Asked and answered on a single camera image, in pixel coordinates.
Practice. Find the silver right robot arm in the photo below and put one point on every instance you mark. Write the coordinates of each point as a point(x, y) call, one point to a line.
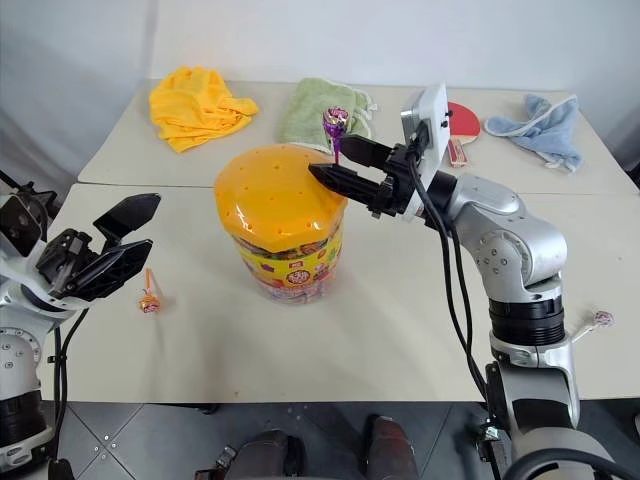
point(525, 240)

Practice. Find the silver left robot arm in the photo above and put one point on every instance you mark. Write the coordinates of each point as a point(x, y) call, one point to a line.
point(15, 355)

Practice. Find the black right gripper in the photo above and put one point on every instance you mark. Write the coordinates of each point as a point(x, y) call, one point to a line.
point(397, 182)

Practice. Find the purple lollipop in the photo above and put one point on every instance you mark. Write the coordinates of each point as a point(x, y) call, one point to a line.
point(335, 122)

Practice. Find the green towel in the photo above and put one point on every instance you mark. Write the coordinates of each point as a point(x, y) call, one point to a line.
point(310, 112)

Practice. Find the dark grey rounded shape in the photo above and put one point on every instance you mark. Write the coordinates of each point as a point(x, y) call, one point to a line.
point(270, 455)

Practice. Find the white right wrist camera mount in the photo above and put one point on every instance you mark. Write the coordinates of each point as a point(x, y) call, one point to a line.
point(432, 120)

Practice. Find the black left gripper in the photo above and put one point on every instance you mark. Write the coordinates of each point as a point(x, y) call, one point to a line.
point(65, 255)

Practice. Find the orange wrapped lollipop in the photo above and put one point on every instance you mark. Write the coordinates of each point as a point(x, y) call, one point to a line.
point(149, 300)

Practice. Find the clear plastic lollipop jar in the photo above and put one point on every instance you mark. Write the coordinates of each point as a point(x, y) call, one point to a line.
point(295, 275)

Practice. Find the yellow crumpled cloth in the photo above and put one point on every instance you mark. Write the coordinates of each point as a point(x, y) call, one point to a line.
point(195, 107)

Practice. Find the yellow perforated jar lid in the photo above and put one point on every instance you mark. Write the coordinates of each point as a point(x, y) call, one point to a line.
point(272, 195)

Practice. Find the light blue towel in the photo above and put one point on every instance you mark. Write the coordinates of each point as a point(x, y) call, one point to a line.
point(542, 127)

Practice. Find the pink white wrapped lollipop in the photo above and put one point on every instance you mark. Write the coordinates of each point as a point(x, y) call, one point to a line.
point(603, 318)

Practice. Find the red table tennis paddle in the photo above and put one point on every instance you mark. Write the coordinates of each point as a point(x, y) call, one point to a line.
point(465, 122)

